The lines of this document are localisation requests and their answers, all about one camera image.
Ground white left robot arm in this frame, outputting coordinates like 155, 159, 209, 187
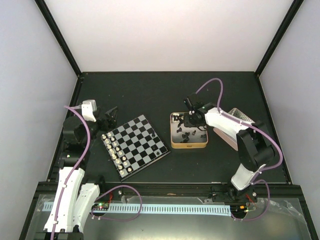
33, 102, 118, 240

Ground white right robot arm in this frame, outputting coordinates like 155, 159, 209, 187
183, 99, 283, 202

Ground black pieces in tin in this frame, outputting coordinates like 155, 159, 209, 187
170, 112, 208, 144

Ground white chess piece row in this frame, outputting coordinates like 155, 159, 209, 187
101, 131, 133, 179

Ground gold metal tin base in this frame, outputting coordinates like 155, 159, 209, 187
169, 111, 209, 150

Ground black and grey chessboard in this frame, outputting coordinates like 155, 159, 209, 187
106, 114, 171, 181

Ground silver tin lid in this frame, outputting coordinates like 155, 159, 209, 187
213, 108, 255, 151

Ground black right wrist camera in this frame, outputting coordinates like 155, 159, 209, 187
183, 93, 204, 112

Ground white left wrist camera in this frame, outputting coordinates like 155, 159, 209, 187
81, 99, 98, 123

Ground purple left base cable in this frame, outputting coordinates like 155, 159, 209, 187
90, 184, 143, 222

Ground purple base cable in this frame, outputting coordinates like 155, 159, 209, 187
231, 181, 271, 222
90, 184, 143, 222

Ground light blue cable duct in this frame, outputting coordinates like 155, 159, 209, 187
42, 201, 231, 217

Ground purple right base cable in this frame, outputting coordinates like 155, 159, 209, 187
231, 181, 271, 222

